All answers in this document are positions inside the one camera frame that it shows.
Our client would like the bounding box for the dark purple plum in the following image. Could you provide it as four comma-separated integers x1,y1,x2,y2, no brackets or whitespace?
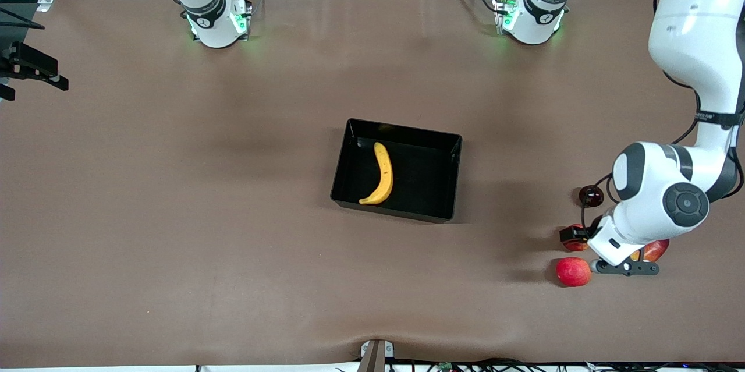
579,185,605,208

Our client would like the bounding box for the yellow banana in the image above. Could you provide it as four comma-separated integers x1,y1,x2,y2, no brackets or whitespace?
359,142,394,206

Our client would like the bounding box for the large red apple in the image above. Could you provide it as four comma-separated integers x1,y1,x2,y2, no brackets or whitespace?
555,257,593,288

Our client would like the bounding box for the large table mat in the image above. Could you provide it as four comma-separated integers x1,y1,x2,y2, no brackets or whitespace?
0,0,745,370

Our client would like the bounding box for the black rectangular plastic box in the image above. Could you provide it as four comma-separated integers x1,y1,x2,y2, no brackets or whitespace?
330,118,463,224

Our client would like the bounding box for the small red yellow apple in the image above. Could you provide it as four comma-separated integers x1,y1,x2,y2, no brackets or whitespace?
563,224,591,253

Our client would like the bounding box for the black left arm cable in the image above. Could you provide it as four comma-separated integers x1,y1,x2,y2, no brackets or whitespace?
580,0,745,228

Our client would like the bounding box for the red yellow mango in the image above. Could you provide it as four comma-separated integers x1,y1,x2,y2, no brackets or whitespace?
630,238,671,263

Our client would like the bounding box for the metal table clamp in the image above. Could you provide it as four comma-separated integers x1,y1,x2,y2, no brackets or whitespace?
357,339,396,372

